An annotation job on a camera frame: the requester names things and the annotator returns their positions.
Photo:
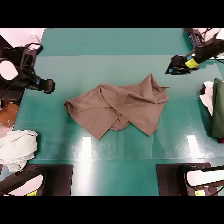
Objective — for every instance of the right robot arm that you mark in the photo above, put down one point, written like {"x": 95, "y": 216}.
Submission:
{"x": 210, "y": 49}

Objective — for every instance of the dark green garment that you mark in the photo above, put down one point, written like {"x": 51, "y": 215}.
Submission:
{"x": 219, "y": 106}

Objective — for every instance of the brown shirt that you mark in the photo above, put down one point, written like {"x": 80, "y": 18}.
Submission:
{"x": 133, "y": 101}

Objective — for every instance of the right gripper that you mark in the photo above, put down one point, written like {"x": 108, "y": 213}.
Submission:
{"x": 179, "y": 65}

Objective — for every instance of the red garment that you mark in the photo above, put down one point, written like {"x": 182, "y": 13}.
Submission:
{"x": 221, "y": 140}

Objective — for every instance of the white garment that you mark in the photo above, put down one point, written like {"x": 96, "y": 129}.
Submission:
{"x": 16, "y": 148}
{"x": 208, "y": 96}

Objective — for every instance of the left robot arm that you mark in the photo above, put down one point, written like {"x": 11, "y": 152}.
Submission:
{"x": 26, "y": 78}

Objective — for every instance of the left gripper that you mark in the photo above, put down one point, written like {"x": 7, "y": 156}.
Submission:
{"x": 47, "y": 86}

